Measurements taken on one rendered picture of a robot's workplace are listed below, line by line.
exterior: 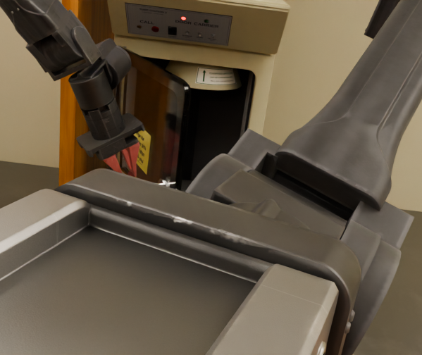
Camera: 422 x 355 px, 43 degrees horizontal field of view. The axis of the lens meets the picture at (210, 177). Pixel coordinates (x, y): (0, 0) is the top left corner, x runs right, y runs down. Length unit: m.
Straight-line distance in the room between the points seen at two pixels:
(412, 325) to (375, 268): 0.94
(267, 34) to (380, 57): 0.68
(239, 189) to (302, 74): 1.34
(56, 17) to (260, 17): 0.36
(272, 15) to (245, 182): 0.77
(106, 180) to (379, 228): 0.17
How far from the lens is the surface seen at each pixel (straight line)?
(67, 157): 1.11
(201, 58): 1.11
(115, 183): 0.15
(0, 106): 1.70
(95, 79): 0.85
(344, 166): 0.29
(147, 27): 1.06
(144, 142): 0.99
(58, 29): 0.83
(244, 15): 1.00
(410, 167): 1.72
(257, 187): 0.24
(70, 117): 1.08
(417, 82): 0.36
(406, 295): 1.29
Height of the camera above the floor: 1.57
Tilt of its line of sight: 22 degrees down
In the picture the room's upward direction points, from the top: 7 degrees clockwise
